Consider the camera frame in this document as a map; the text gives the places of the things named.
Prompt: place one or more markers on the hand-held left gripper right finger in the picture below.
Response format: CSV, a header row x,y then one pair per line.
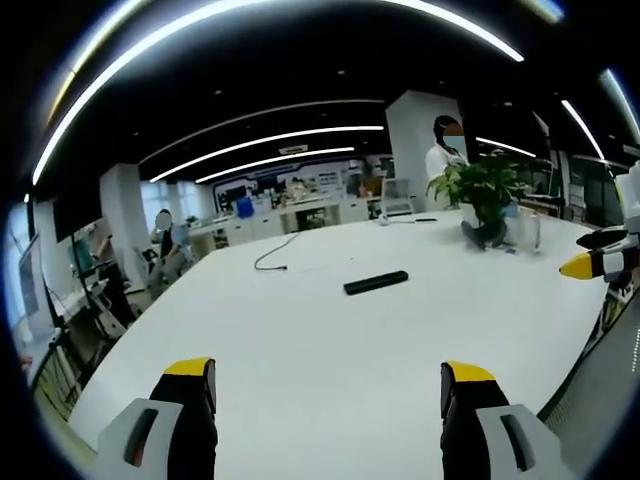
x,y
487,425

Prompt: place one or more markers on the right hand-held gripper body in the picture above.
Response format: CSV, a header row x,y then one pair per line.
x,y
631,210

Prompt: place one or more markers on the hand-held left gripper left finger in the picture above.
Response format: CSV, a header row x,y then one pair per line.
x,y
172,425

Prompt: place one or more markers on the black remote control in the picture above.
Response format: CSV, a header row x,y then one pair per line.
x,y
376,282

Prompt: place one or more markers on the clear plastic container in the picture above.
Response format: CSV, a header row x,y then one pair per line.
x,y
529,231

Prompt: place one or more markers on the grey mesh chair back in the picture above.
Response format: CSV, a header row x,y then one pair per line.
x,y
595,390

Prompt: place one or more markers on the green potted plant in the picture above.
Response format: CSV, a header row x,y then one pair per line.
x,y
482,197

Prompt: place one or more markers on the black office chair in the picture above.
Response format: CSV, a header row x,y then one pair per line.
x,y
107,295

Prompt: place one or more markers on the flat black object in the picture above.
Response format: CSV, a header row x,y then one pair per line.
x,y
426,219

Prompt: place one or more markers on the white display rack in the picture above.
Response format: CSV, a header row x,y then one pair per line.
x,y
397,195

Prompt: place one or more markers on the small white object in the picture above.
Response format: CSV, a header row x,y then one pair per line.
x,y
383,220

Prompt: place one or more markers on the blue box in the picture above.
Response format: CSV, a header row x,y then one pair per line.
x,y
244,206

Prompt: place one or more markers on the white cabinet row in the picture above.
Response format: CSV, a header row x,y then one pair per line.
x,y
280,220

